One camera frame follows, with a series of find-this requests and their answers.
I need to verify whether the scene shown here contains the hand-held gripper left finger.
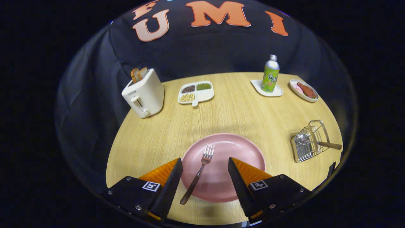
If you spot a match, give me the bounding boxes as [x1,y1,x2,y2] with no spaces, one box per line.
[106,157,184,222]

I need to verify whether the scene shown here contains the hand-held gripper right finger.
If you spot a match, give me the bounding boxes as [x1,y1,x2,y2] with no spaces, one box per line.
[228,157,312,224]

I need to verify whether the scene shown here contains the metal fork with wooden handle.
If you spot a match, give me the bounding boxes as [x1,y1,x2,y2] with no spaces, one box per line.
[180,144,215,205]

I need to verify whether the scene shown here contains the metal spoon with wooden handle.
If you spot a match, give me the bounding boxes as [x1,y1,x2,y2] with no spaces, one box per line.
[296,132,343,150]

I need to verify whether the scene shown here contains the pink round plate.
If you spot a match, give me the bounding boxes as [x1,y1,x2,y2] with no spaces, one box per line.
[181,133,266,203]

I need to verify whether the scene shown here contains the cream white toaster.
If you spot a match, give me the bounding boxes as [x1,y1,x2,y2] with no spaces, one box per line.
[121,68,165,119]

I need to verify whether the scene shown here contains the white divided tray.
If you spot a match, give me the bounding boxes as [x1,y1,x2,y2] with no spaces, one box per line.
[178,81,215,107]

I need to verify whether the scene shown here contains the white square coaster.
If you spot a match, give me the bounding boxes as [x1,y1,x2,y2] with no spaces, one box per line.
[251,79,284,97]

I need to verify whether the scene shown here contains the white oval food plate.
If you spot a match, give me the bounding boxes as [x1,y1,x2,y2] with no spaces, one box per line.
[289,79,319,103]

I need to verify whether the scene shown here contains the green soda bottle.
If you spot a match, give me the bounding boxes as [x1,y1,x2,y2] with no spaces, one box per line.
[261,54,280,93]

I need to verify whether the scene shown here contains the brown meat piece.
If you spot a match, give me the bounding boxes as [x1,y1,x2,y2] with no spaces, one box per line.
[297,82,317,99]

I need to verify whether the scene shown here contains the metal wire cutlery basket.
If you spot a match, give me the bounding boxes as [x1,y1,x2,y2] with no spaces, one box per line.
[290,120,330,163]

